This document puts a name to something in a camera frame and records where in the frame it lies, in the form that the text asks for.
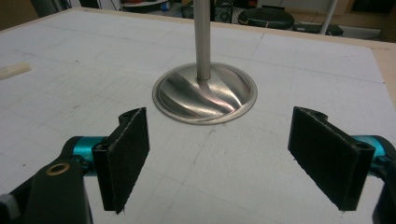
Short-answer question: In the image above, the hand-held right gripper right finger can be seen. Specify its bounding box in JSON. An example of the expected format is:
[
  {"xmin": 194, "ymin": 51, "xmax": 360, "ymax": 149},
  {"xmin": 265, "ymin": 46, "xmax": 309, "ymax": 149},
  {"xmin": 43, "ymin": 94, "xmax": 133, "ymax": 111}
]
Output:
[{"xmin": 287, "ymin": 105, "xmax": 392, "ymax": 212}]

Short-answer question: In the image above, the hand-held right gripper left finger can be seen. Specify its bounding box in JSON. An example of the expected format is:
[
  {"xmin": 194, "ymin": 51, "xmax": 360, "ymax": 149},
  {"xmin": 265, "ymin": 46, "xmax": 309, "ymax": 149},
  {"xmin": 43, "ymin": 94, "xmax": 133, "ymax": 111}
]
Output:
[{"xmin": 72, "ymin": 106, "xmax": 150, "ymax": 215}]

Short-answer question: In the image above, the metal stand with round base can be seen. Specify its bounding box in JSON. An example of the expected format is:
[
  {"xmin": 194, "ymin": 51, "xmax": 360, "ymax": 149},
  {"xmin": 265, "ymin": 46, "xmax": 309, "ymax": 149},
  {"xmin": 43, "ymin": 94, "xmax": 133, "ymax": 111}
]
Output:
[{"xmin": 151, "ymin": 0, "xmax": 259, "ymax": 126}]

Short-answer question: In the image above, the black flat box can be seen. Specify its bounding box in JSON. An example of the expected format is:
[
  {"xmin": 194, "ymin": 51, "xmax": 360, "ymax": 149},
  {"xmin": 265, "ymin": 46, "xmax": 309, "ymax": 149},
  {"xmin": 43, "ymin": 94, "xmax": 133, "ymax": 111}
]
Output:
[{"xmin": 292, "ymin": 22, "xmax": 345, "ymax": 36}]

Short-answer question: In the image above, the white slanted pole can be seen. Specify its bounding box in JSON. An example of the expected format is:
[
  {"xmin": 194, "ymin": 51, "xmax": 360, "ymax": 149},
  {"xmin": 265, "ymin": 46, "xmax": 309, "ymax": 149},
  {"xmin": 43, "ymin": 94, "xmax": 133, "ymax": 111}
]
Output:
[{"xmin": 319, "ymin": 0, "xmax": 339, "ymax": 35}]

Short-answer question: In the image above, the black round stool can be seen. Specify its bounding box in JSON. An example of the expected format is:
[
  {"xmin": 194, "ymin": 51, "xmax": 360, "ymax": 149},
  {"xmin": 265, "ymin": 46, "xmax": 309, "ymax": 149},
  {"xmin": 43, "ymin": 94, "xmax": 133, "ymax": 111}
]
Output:
[{"xmin": 237, "ymin": 7, "xmax": 295, "ymax": 31}]

